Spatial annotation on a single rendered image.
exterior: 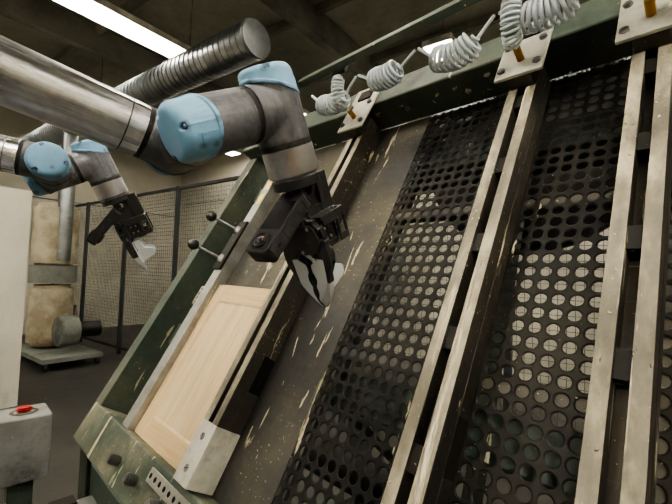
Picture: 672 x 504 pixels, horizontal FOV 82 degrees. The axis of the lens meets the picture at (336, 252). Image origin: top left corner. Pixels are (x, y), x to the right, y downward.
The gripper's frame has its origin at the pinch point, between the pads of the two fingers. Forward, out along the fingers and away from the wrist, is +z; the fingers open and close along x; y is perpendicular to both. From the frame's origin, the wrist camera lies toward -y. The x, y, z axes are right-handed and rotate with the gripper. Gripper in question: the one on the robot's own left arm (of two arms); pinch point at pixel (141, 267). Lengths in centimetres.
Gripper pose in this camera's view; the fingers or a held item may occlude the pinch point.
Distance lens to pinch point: 122.6
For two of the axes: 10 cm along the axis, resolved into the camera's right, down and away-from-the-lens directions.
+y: 8.8, -3.9, 2.8
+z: 3.0, 8.9, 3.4
